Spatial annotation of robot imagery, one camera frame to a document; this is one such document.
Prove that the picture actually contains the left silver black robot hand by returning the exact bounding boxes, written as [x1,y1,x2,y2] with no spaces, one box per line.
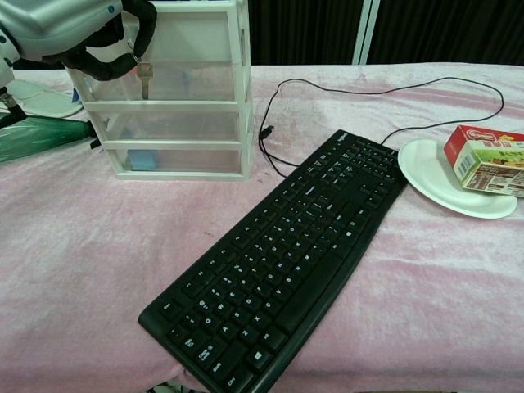
[0,0,159,82]

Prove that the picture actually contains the white paper plate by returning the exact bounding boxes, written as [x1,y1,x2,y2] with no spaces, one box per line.
[397,138,518,219]

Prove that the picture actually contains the white vertical post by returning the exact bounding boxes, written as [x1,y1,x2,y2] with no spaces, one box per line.
[352,0,380,66]

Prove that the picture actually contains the pink fleece tablecloth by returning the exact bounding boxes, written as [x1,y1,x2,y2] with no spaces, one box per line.
[0,61,524,393]

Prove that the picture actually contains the white plate far left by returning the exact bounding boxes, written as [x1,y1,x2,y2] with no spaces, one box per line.
[0,79,84,118]

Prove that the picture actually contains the green plastic bottle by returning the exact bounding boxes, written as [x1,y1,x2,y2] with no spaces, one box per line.
[0,115,99,165]

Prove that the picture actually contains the black keyboard usb cable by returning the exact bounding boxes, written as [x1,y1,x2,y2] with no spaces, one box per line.
[258,76,504,178]

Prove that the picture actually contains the white plastic drawer unit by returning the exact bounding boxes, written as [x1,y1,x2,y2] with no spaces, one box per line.
[65,0,253,183]

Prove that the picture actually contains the red green drink carton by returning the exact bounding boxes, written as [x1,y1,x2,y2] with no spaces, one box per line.
[443,124,524,198]

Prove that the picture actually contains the black curtain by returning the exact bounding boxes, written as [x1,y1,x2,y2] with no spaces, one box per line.
[247,0,524,66]

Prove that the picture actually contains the silver key with ring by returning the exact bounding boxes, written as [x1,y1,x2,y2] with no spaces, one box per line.
[131,52,153,101]

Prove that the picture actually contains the teal blue box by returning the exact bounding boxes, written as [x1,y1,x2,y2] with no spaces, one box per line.
[127,149,158,170]

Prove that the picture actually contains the black computer keyboard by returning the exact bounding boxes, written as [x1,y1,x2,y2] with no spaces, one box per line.
[138,129,409,393]

